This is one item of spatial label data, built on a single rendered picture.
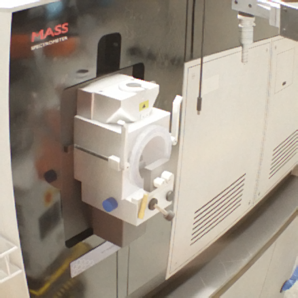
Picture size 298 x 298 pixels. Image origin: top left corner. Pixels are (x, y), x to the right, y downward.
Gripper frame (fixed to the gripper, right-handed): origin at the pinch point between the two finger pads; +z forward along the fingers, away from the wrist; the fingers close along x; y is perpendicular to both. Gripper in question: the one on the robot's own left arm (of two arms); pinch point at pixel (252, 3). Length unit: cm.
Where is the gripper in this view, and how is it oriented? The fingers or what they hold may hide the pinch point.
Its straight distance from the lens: 77.5
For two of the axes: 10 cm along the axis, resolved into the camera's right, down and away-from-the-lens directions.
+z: -7.3, -3.2, 6.0
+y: 0.5, -9.1, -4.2
